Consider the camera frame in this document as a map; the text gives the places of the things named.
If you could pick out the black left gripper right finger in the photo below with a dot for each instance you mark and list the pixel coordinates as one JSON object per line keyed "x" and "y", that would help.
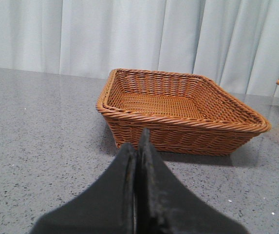
{"x": 166, "y": 206}

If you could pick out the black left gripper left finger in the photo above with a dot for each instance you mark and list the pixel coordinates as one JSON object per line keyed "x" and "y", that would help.
{"x": 106, "y": 207}

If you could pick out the white curtain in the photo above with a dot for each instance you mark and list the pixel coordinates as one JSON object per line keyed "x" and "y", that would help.
{"x": 233, "y": 42}

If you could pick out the brown wicker basket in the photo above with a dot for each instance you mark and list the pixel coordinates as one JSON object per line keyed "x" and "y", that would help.
{"x": 185, "y": 113}

